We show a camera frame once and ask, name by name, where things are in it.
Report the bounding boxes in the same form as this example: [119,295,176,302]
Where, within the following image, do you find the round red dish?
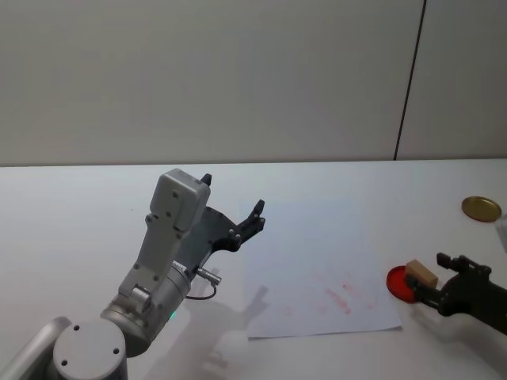
[386,265,428,306]

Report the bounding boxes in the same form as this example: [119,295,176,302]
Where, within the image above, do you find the small tan cork block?
[404,259,439,291]

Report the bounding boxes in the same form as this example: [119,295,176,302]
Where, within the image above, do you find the round gold metal lid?
[461,195,502,224]

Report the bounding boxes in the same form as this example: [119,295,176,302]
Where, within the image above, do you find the white paper sheet red marks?
[236,196,403,340]

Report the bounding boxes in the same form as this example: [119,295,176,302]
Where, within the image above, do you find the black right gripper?
[403,251,507,334]

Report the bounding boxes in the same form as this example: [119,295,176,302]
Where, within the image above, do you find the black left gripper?
[173,172,267,275]

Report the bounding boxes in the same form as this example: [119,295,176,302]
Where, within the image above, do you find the thin dark cable silver plug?
[183,267,223,302]

